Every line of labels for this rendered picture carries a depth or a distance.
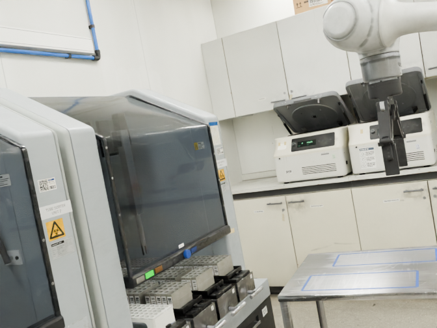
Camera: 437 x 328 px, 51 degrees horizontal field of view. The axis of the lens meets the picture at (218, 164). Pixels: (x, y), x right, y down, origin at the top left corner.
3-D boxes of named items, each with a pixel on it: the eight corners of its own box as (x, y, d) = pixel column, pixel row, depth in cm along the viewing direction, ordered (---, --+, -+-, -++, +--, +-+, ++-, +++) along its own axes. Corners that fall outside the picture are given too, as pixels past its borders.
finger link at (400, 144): (390, 140, 116) (391, 139, 117) (395, 167, 116) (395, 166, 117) (403, 138, 114) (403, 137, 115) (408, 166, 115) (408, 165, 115)
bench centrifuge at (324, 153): (276, 185, 364) (262, 104, 361) (304, 172, 417) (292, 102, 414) (346, 177, 335) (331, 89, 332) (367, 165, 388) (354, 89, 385)
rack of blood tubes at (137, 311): (84, 334, 148) (80, 315, 148) (105, 321, 157) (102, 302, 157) (157, 339, 134) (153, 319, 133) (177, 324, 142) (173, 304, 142)
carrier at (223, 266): (229, 269, 185) (226, 254, 185) (233, 269, 184) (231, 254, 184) (214, 279, 176) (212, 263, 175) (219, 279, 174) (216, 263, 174)
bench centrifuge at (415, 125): (352, 176, 334) (335, 81, 330) (368, 164, 388) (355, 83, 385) (436, 166, 307) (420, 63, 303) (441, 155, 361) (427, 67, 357)
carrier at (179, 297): (188, 298, 159) (185, 281, 159) (193, 298, 158) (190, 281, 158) (169, 312, 149) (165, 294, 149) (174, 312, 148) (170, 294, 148)
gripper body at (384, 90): (397, 76, 103) (403, 118, 104) (402, 77, 111) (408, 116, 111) (363, 84, 107) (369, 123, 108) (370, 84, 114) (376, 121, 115)
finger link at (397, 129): (379, 109, 110) (379, 105, 111) (389, 141, 117) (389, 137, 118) (396, 106, 108) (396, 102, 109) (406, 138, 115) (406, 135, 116)
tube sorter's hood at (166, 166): (18, 288, 158) (-20, 104, 154) (132, 239, 210) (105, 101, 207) (134, 289, 132) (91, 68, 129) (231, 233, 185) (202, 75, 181)
